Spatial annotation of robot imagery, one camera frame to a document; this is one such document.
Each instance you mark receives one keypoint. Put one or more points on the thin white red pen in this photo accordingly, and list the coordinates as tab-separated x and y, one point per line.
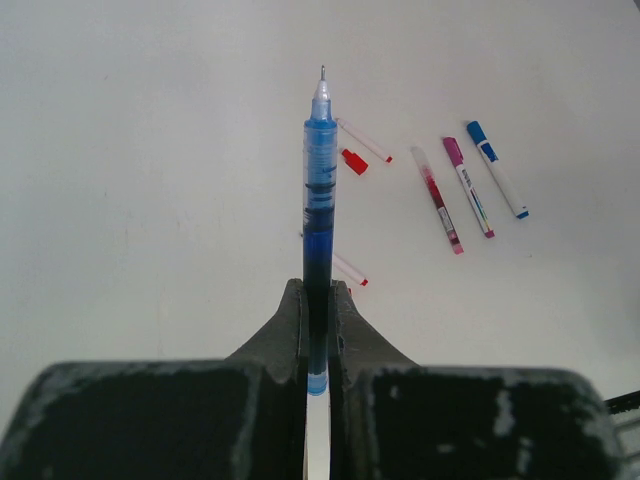
349	270

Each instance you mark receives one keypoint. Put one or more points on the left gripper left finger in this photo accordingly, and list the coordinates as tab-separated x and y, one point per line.
241	417

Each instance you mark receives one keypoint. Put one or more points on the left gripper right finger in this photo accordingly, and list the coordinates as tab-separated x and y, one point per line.
392	418

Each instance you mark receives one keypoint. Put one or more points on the pink white pen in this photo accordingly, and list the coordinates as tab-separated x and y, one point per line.
455	155

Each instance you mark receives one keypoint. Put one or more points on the thin red tipped refill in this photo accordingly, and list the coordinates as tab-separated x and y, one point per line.
365	140

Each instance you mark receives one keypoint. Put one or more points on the red pen cap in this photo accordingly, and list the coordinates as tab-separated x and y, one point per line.
355	162

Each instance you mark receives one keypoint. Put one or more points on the white marker blue end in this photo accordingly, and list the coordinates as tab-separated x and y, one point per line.
506	186

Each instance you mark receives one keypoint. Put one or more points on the white pen blue print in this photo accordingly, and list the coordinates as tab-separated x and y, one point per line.
319	185

